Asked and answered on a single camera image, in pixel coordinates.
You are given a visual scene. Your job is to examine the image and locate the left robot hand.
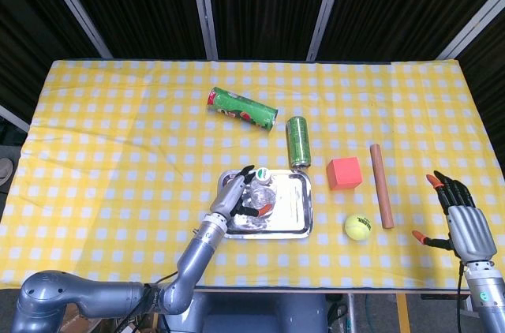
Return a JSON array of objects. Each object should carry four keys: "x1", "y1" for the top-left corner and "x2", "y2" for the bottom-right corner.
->
[{"x1": 208, "y1": 164, "x2": 275, "y2": 220}]

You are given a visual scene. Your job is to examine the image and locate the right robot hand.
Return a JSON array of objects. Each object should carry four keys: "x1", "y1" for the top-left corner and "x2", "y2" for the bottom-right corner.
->
[{"x1": 411, "y1": 170, "x2": 498, "y2": 261}]

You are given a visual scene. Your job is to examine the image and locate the transparent plastic water bottle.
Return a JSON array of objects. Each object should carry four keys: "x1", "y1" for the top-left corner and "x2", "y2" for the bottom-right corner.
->
[{"x1": 242, "y1": 166, "x2": 279, "y2": 219}]

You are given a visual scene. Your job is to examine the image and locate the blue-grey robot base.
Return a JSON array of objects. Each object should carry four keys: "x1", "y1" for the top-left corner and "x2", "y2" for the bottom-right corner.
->
[{"x1": 157, "y1": 292, "x2": 328, "y2": 333}]

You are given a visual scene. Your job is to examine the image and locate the rectangular metal tray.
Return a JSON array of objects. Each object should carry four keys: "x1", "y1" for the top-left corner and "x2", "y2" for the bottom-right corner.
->
[{"x1": 218, "y1": 169, "x2": 316, "y2": 241}]

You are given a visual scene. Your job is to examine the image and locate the green chip canister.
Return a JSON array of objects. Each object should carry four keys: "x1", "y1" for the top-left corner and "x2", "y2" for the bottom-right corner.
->
[{"x1": 206, "y1": 86, "x2": 279, "y2": 133}]

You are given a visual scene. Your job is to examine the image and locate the green soda can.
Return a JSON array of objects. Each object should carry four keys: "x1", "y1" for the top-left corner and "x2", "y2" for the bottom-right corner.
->
[{"x1": 285, "y1": 115, "x2": 312, "y2": 169}]

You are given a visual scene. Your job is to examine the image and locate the brown wooden rod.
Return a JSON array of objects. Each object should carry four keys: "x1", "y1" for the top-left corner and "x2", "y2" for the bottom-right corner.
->
[{"x1": 368, "y1": 144, "x2": 395, "y2": 230}]

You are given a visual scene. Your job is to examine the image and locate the yellow-green tennis ball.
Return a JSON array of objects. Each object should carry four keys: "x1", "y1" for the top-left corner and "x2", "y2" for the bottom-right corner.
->
[{"x1": 345, "y1": 213, "x2": 373, "y2": 241}]

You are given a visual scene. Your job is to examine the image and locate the yellow white checkered tablecloth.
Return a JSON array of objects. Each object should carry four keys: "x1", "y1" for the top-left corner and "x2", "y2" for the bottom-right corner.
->
[{"x1": 0, "y1": 57, "x2": 505, "y2": 290}]

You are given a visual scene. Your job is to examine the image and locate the orange foam cube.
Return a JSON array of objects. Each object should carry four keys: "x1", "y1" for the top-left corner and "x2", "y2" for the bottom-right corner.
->
[{"x1": 326, "y1": 156, "x2": 363, "y2": 191}]

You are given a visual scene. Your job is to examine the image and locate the metal table leg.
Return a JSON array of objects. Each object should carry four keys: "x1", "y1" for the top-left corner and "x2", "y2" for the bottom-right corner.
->
[{"x1": 345, "y1": 292, "x2": 357, "y2": 333}]

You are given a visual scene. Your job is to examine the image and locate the cardboard box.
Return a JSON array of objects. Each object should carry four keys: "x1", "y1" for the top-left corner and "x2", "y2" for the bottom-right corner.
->
[{"x1": 58, "y1": 303, "x2": 106, "y2": 333}]

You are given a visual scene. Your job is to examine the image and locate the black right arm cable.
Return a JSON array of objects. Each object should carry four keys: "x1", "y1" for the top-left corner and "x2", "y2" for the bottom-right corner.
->
[{"x1": 455, "y1": 264, "x2": 466, "y2": 333}]

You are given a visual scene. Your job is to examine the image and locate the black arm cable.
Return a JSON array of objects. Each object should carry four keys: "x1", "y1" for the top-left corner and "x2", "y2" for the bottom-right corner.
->
[
  {"x1": 455, "y1": 264, "x2": 466, "y2": 333},
  {"x1": 116, "y1": 271, "x2": 181, "y2": 333}
]

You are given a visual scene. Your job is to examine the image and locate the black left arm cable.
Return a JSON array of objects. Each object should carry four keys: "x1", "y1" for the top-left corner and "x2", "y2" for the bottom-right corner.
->
[{"x1": 116, "y1": 271, "x2": 181, "y2": 333}]

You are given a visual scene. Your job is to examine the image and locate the grey partition frame post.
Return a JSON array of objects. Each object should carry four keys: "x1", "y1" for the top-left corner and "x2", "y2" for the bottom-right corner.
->
[
  {"x1": 305, "y1": 0, "x2": 351, "y2": 62},
  {"x1": 33, "y1": 0, "x2": 114, "y2": 60},
  {"x1": 0, "y1": 105, "x2": 32, "y2": 133},
  {"x1": 187, "y1": 0, "x2": 219, "y2": 60},
  {"x1": 436, "y1": 0, "x2": 505, "y2": 61}
]

